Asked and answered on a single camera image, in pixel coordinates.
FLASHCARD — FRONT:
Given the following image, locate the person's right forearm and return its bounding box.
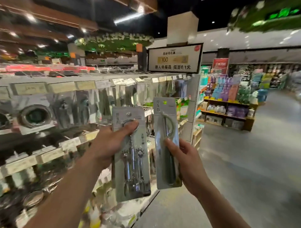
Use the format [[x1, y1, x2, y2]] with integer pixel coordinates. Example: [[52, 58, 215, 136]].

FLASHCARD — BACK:
[[190, 181, 252, 228]]

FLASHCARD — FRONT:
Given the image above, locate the red standing sign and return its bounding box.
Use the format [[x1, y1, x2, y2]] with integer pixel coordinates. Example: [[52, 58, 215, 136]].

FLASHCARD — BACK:
[[212, 57, 230, 76]]

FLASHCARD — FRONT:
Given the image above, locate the wooden display stand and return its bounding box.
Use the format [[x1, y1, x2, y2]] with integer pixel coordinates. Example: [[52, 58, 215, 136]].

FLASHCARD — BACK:
[[200, 63, 271, 132]]

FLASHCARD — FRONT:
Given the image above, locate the corkscrew packet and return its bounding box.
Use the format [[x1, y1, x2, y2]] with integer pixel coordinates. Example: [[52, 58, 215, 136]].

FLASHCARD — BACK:
[[153, 97, 183, 190], [111, 106, 152, 204]]

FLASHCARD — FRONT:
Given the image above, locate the person's right hand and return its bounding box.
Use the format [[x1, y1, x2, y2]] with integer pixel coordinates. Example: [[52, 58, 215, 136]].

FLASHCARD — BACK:
[[165, 137, 210, 198]]

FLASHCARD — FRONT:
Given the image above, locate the person's left hand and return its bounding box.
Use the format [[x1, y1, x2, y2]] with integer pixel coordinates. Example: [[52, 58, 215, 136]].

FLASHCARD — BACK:
[[87, 120, 140, 171]]

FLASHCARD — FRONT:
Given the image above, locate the kitchen tools display rack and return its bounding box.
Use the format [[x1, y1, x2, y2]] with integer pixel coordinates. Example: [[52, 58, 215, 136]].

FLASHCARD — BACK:
[[0, 70, 205, 228]]

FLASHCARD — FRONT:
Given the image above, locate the white promo sign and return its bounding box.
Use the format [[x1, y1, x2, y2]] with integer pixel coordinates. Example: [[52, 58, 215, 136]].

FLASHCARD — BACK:
[[147, 43, 204, 74]]

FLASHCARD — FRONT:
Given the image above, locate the green foliage ceiling decor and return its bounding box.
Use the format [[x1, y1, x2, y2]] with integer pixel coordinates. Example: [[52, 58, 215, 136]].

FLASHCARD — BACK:
[[75, 32, 155, 53]]

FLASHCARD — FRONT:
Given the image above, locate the person's left forearm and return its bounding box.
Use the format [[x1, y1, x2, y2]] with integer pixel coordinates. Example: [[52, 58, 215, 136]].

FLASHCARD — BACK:
[[24, 155, 111, 228]]

